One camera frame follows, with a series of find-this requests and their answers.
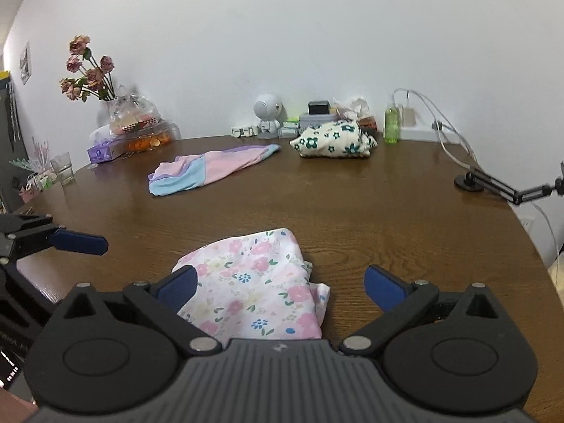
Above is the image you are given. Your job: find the pink floral garment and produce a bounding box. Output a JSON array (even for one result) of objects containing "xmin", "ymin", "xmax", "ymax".
[{"xmin": 173, "ymin": 228, "xmax": 331, "ymax": 345}]

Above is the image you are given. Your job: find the clear drinking glass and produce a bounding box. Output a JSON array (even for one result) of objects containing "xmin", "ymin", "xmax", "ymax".
[{"xmin": 51, "ymin": 152, "xmax": 75, "ymax": 185}]

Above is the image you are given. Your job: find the purple tissue box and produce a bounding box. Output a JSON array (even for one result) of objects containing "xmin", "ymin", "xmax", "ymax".
[{"xmin": 87, "ymin": 139, "xmax": 126, "ymax": 164}]

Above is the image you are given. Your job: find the pink blue purple garment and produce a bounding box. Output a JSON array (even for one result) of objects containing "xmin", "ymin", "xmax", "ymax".
[{"xmin": 148, "ymin": 144, "xmax": 281, "ymax": 197}]

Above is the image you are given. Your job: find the plastic bag of snacks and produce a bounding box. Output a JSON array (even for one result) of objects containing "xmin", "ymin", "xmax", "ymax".
[{"xmin": 90, "ymin": 85, "xmax": 181, "ymax": 154}]

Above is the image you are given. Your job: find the dried pink rose bouquet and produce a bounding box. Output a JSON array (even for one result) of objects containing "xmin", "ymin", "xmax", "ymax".
[{"xmin": 59, "ymin": 35, "xmax": 117, "ymax": 102}]

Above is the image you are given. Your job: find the green liquid bottle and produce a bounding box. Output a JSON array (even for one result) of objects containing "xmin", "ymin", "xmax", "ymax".
[{"xmin": 384, "ymin": 100, "xmax": 400, "ymax": 144}]

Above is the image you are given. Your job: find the cream green floral pouch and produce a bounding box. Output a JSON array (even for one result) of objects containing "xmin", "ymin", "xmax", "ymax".
[{"xmin": 290, "ymin": 120, "xmax": 378, "ymax": 159}]

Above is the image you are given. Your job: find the white power strip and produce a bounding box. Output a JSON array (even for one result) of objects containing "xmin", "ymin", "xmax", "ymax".
[{"xmin": 231, "ymin": 125, "xmax": 259, "ymax": 139}]

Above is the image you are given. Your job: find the white crumpled tissue pack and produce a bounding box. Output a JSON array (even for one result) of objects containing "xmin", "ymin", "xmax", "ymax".
[{"xmin": 333, "ymin": 97, "xmax": 378, "ymax": 131}]

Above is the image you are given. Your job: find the grey storage tin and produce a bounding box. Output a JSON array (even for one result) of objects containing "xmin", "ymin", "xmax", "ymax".
[{"xmin": 298, "ymin": 113, "xmax": 338, "ymax": 134}]

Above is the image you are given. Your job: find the green white small box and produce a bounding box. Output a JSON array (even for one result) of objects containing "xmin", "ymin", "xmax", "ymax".
[{"xmin": 278, "ymin": 117, "xmax": 299, "ymax": 139}]

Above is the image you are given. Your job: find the small black box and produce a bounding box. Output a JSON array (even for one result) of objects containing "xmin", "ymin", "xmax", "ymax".
[{"xmin": 308, "ymin": 100, "xmax": 331, "ymax": 116}]

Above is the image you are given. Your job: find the white robot figurine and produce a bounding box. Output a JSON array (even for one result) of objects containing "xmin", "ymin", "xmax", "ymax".
[{"xmin": 253, "ymin": 94, "xmax": 283, "ymax": 140}]

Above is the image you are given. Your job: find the white wall charger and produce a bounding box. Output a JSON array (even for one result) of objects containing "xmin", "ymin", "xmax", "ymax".
[{"xmin": 400, "ymin": 106, "xmax": 417, "ymax": 128}]

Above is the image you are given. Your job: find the white charging cable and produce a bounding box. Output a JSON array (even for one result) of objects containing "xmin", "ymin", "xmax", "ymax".
[{"xmin": 392, "ymin": 87, "xmax": 479, "ymax": 165}]

